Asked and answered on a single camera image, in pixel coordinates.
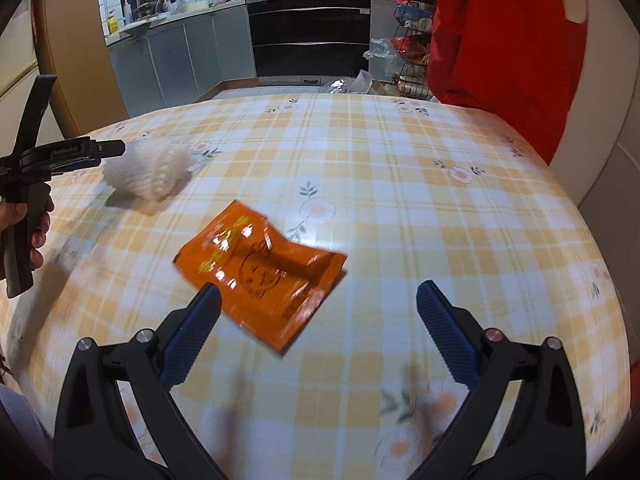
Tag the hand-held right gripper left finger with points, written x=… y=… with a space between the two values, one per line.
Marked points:
x=192 y=330

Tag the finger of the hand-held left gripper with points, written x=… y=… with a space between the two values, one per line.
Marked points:
x=85 y=151

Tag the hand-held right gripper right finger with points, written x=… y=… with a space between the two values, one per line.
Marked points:
x=447 y=335

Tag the white fluffy cloth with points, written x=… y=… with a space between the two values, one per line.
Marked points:
x=145 y=170

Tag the orange snack packet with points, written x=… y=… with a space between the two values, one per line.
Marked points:
x=260 y=270

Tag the person's left hand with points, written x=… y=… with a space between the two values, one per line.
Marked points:
x=41 y=220

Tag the yellow soap bottle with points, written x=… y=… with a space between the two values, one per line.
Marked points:
x=114 y=22

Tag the grey kitchen cabinets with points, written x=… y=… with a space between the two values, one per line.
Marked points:
x=185 y=55

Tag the checked floral tablecloth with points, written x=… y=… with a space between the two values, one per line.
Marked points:
x=390 y=200

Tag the person's grey clothing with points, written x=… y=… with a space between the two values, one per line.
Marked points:
x=17 y=430

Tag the black built-in oven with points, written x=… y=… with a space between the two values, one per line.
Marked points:
x=310 y=35

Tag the crumpled plastic bag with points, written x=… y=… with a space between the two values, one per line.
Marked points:
x=345 y=84

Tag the clear plastic bag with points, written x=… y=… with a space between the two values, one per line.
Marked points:
x=382 y=52

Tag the red hanging apron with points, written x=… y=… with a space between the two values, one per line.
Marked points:
x=500 y=35

